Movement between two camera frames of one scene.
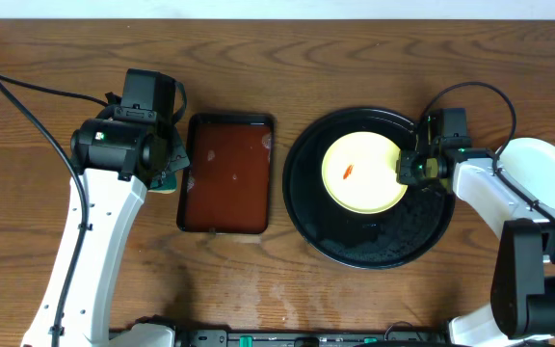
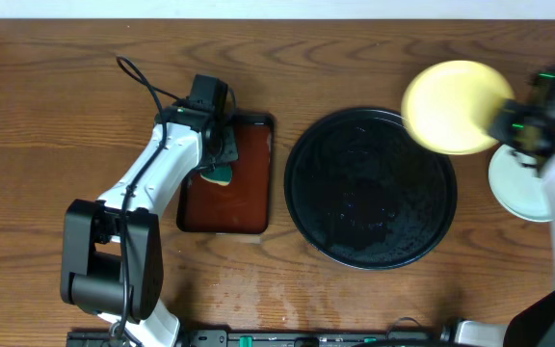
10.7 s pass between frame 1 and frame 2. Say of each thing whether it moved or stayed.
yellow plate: moved
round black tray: stayed
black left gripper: moved
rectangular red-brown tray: stayed
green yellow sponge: moved
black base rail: stayed
